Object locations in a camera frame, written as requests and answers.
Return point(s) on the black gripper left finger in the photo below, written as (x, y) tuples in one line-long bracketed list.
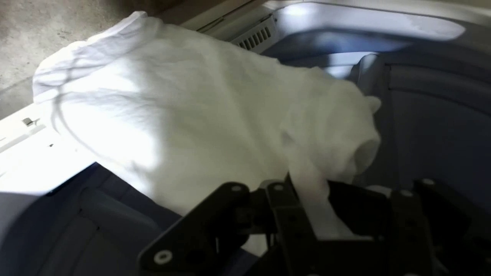
[(225, 224)]

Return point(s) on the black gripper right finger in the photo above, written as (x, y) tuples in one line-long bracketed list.
[(409, 230)]

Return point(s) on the white towel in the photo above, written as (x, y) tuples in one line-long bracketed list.
[(205, 112)]

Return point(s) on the white front-load washing machine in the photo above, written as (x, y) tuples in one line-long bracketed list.
[(435, 127)]

